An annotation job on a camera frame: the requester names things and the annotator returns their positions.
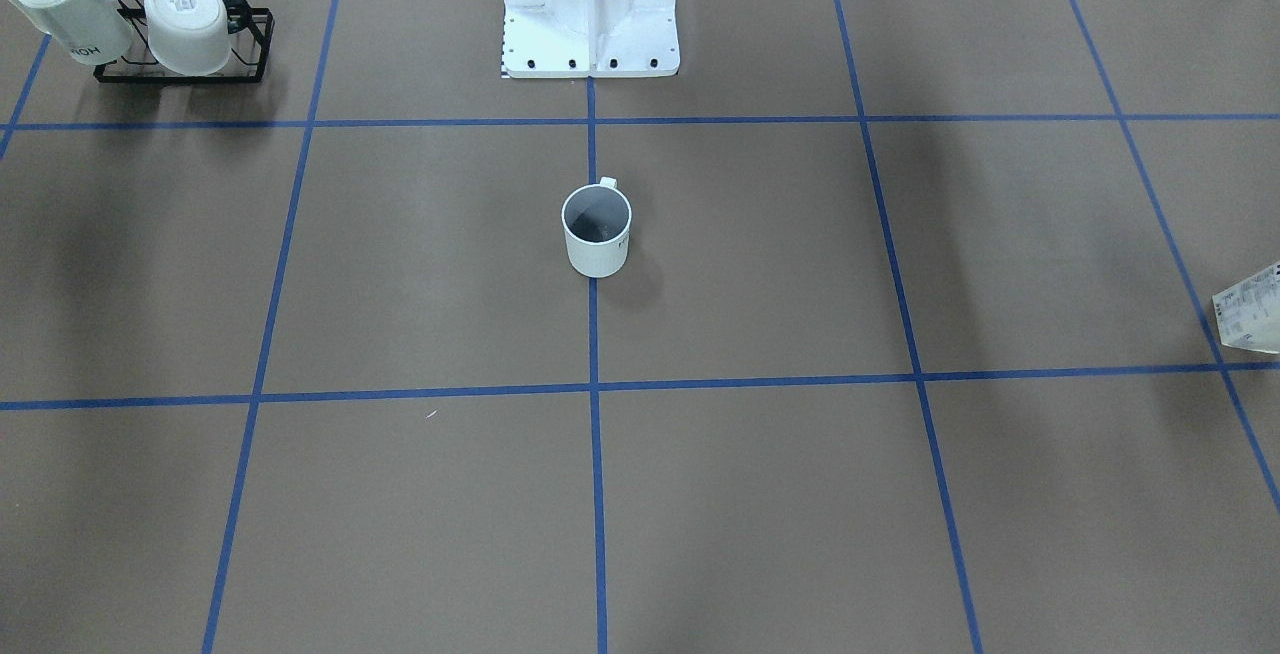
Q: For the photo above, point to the white mug with handle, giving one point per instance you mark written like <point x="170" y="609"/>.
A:
<point x="91" y="31"/>

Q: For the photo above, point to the white upside-down mug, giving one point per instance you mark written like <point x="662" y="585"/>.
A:
<point x="190" y="37"/>

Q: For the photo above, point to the blue milk carton green cap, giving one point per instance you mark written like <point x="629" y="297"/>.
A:
<point x="1247" y="313"/>

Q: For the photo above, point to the white camera pedestal column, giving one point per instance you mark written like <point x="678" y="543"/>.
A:
<point x="561" y="39"/>

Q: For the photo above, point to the white mug dark interior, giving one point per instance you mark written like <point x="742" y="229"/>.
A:
<point x="596" y="221"/>

